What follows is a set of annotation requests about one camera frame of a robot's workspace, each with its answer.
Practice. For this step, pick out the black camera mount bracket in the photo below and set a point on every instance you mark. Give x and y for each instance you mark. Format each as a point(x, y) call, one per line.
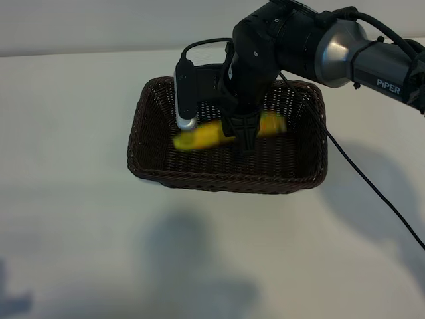
point(209, 83)

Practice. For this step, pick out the yellow banana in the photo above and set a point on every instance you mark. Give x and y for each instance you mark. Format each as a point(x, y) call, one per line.
point(206, 136)

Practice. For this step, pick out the dark brown woven basket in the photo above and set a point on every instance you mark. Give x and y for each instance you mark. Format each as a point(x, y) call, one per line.
point(199, 172)

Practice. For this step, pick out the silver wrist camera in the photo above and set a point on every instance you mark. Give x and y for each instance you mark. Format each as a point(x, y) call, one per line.
point(184, 99)

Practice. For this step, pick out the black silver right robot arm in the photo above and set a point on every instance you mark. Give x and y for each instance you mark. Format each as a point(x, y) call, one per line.
point(332, 50)

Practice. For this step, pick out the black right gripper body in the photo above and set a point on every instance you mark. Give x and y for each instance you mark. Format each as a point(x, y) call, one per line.
point(245, 89)

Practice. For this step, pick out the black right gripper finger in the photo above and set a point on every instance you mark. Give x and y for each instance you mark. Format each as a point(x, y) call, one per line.
point(246, 131)
point(228, 127)

